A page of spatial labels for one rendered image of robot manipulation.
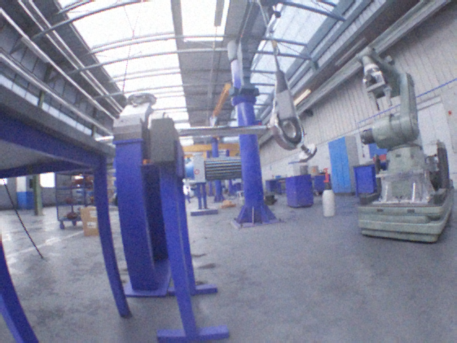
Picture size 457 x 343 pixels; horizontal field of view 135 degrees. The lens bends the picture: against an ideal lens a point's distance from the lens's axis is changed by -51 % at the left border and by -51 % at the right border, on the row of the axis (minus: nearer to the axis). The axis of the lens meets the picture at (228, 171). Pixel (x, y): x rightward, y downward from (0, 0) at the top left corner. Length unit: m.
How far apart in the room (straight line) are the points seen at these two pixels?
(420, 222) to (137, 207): 2.04
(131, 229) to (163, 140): 0.74
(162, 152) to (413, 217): 1.78
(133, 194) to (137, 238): 0.26
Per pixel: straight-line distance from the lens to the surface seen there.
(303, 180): 4.54
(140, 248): 1.23
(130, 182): 1.19
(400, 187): 2.00
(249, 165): 3.06
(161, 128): 0.61
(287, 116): 0.84
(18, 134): 0.59
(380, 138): 2.02
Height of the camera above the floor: 0.64
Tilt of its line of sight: 5 degrees up
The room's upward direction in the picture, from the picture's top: 5 degrees counter-clockwise
